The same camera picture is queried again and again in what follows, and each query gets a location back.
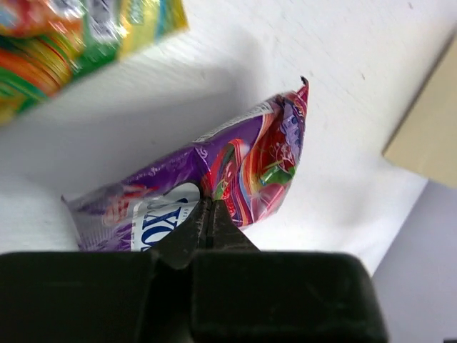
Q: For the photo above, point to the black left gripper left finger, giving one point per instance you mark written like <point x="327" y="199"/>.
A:
<point x="100" y="296"/>

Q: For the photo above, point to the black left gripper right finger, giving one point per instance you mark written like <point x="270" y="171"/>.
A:
<point x="241" y="294"/>

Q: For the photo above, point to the purple Fox's candy bag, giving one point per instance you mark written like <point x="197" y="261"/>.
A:
<point x="248" y="163"/>

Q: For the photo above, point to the yellow green Fox's candy bag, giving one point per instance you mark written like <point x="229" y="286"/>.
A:
<point x="47" y="45"/>

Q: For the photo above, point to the beige paper bag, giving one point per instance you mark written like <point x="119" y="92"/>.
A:
<point x="425" y="141"/>

